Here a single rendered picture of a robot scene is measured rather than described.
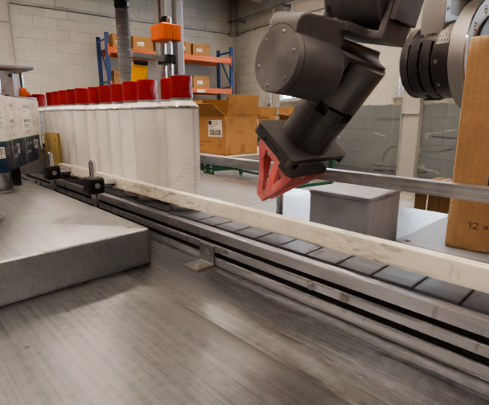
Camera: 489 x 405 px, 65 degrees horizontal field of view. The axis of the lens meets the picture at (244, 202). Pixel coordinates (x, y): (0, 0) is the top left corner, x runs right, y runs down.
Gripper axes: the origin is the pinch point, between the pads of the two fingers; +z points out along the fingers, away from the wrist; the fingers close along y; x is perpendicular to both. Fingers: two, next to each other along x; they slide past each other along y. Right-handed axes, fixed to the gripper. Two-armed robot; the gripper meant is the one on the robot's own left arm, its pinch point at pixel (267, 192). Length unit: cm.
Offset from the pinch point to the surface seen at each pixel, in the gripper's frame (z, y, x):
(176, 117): 2.9, 2.7, -18.4
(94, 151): 28.9, 2.1, -39.2
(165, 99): 4.4, 0.8, -24.9
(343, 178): -7.3, -3.7, 5.3
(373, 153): 223, -577, -196
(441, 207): 134, -389, -34
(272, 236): 2.2, 1.9, 5.2
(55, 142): 39, 4, -54
